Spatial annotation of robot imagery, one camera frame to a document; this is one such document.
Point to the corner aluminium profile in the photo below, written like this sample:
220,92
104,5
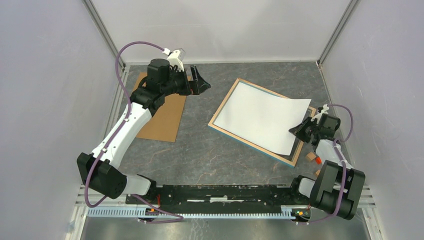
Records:
101,27
352,5

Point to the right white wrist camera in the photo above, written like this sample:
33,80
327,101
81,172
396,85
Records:
322,111

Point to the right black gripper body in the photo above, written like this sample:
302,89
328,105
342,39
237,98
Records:
312,128

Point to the toothed cable duct strip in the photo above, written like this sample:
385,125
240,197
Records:
141,212

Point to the right corner aluminium profile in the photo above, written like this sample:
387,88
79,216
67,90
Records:
352,5

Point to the hot air balloon photo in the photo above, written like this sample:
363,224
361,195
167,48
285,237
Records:
262,118

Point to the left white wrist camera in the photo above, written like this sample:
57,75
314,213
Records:
175,59

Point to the brown cardboard backing board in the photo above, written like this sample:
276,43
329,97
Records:
164,124

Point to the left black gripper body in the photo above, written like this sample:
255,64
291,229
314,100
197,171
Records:
182,86

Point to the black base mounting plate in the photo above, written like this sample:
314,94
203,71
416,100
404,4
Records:
225,199

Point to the orange wooden cube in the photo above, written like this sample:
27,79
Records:
318,160

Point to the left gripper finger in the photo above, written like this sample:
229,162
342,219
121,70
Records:
201,88
197,79

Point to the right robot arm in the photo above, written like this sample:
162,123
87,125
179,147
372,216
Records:
337,189

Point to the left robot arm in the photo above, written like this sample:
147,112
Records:
99,169

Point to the left corner aluminium profile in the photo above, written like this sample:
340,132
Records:
101,27

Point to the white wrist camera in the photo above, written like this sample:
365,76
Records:
322,111
175,59

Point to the wooden picture frame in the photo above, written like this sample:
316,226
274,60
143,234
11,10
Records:
289,160

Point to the tan wooden cube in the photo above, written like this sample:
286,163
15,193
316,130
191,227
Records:
311,156

